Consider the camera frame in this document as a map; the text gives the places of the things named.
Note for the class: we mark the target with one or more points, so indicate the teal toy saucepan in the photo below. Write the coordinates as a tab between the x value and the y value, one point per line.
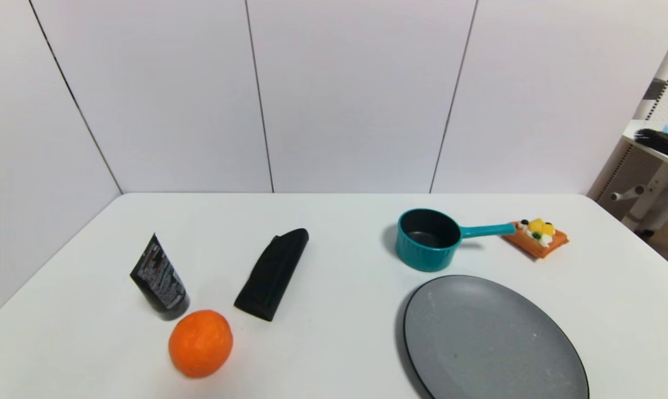
422	256

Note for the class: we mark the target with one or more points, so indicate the gray round plate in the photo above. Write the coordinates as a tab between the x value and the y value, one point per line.
489	343

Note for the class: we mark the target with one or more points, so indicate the black fabric pouch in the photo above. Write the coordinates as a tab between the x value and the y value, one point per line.
270	274

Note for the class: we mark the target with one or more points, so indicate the black cosmetic tube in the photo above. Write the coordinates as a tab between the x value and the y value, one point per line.
159	277

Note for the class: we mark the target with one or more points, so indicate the orange fruit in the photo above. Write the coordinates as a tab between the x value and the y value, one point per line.
201	343

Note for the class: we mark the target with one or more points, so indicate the toy waffle with fruit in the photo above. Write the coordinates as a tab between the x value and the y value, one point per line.
540	247

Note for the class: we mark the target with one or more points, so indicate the white desk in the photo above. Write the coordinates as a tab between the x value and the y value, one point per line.
652	194

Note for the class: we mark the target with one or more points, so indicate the black brush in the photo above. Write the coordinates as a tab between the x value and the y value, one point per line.
663	142

